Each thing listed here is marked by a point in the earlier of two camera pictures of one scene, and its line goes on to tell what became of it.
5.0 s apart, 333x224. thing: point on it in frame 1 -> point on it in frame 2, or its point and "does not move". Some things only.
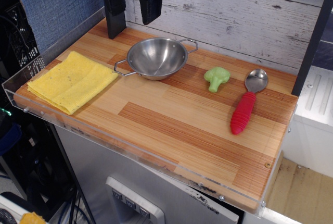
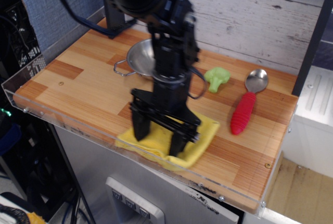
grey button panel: [145, 205] does not move
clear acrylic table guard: [216, 125] does not move
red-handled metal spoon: [255, 81] does not move
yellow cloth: [66, 85] -> [155, 145]
